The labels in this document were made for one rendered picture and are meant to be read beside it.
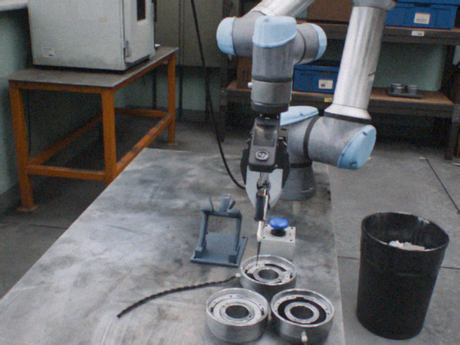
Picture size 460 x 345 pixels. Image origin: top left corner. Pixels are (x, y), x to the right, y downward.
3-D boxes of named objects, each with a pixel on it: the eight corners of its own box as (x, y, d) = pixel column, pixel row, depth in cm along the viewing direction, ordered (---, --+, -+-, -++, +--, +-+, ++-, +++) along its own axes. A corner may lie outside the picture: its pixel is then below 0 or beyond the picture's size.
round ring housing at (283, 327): (268, 306, 95) (269, 287, 93) (327, 310, 94) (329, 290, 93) (270, 345, 85) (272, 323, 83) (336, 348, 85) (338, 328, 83)
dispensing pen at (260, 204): (248, 262, 100) (258, 177, 104) (250, 264, 104) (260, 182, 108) (259, 264, 100) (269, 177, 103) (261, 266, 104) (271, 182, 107)
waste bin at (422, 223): (438, 351, 207) (459, 254, 192) (351, 340, 211) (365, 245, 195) (421, 300, 239) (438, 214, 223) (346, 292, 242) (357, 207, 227)
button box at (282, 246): (292, 261, 110) (295, 241, 108) (259, 258, 110) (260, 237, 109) (294, 243, 117) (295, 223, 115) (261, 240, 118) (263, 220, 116)
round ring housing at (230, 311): (203, 344, 84) (203, 323, 83) (207, 305, 94) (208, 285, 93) (268, 348, 84) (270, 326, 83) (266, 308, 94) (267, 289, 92)
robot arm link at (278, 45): (307, 17, 95) (284, 19, 89) (302, 78, 99) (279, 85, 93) (270, 14, 99) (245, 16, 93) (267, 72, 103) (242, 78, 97)
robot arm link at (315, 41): (282, 19, 110) (254, 21, 102) (332, 24, 104) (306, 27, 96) (279, 57, 113) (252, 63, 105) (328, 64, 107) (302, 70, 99)
